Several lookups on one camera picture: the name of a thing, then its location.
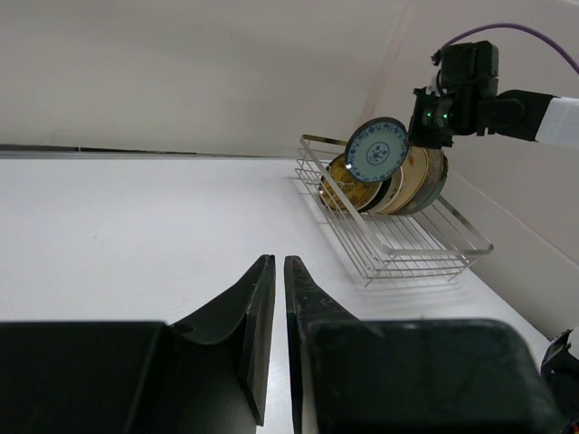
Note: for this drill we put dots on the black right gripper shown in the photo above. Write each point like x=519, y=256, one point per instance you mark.
x=467, y=75

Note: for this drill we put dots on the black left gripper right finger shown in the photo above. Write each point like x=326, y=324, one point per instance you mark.
x=306, y=303

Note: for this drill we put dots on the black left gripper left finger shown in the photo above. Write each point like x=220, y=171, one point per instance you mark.
x=223, y=349

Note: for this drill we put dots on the light green floral plate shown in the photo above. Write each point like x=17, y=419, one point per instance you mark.
x=438, y=171

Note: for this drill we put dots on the beige bird branch plate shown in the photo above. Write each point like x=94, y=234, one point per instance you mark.
x=415, y=169

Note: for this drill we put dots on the blue white patterned plate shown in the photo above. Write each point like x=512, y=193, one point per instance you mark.
x=376, y=150

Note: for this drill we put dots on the yellow patterned small plate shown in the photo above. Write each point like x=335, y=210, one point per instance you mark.
x=358, y=193

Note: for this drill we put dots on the cream plate with dark patch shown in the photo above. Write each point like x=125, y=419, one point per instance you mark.
x=392, y=191

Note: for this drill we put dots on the cream floral small plate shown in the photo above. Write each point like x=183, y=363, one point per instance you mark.
x=381, y=193

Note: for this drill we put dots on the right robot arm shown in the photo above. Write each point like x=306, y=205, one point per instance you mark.
x=525, y=115

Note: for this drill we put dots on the white wire dish rack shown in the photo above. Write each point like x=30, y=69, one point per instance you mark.
x=436, y=242

